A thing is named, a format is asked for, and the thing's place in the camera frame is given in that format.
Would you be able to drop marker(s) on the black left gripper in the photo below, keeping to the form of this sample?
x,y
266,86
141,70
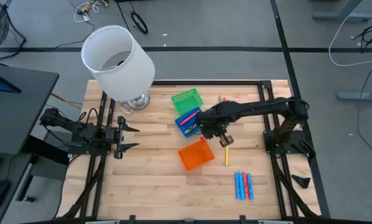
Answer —
x,y
120,137

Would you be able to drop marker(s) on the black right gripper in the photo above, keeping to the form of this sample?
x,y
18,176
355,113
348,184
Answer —
x,y
211,128

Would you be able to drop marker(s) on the yellow highlighter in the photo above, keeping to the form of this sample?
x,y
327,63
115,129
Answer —
x,y
190,129
226,155

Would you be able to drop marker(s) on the pink thin pen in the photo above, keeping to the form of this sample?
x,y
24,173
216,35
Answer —
x,y
225,99

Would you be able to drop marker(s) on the blue fat marker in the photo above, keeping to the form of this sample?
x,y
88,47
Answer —
x,y
250,186
241,186
237,186

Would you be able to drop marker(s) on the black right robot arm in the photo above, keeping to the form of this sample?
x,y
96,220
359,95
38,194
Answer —
x,y
251,107

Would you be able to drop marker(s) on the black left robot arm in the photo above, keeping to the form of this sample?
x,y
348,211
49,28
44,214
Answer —
x,y
80,130

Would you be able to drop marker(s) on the small clear plastic object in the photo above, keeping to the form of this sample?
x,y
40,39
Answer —
x,y
127,108

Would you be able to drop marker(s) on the orange plastic basket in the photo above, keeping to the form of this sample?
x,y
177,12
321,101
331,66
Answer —
x,y
195,155

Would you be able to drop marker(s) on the blue plastic basket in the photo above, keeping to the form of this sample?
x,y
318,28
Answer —
x,y
180,123

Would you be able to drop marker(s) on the green plastic basket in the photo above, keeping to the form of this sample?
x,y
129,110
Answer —
x,y
186,101

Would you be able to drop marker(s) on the white table lamp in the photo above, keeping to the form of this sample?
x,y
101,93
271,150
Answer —
x,y
120,68

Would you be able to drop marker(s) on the black spare gripper finger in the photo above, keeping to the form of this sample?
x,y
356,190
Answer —
x,y
302,182

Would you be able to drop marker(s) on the silver metal bar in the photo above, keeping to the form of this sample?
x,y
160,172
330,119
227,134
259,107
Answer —
x,y
274,222
102,222

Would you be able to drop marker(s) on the black desk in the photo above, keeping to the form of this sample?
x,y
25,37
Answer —
x,y
24,118

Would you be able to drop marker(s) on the grey desk leg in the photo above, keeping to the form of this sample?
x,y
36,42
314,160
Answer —
x,y
341,15
360,96

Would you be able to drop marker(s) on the black aluminium table frame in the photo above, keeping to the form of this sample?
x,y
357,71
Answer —
x,y
204,82

